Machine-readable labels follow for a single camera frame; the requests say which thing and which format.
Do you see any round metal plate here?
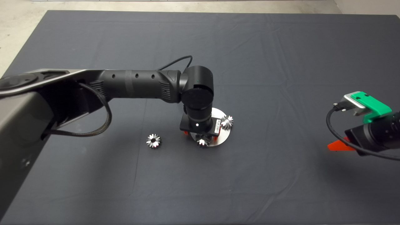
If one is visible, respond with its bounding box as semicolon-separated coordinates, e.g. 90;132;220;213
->
187;108;232;147

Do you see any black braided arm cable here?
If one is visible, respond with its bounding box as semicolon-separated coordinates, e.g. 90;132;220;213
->
43;82;113;138

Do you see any dark grey table cloth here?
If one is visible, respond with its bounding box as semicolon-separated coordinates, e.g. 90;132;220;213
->
0;10;400;225

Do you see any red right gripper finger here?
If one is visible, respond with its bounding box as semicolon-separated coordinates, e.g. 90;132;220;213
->
327;137;355;152

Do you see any thin black left camera cable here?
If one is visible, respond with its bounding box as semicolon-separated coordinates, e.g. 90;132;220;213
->
157;55;193;71

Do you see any green right camera mount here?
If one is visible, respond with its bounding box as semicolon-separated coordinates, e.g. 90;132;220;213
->
350;91;393;124

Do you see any thin black right camera cable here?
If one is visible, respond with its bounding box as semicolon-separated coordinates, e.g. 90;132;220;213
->
326;102;400;162

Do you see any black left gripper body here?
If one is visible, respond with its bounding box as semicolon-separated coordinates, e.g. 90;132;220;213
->
180;116;221;138

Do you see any small steel gear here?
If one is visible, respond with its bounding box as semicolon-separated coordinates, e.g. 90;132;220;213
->
146;133;162;149
221;115;234;130

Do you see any thin black camera cable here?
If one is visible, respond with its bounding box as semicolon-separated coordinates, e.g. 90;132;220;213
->
326;102;400;162
157;55;193;71

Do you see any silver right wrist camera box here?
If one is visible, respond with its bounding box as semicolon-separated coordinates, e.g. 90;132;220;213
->
340;95;366;116

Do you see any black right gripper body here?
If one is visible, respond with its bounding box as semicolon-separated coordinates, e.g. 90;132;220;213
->
344;120;392;156

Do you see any large steel gear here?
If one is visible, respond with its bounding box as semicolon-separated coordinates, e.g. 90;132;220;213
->
196;134;211;148

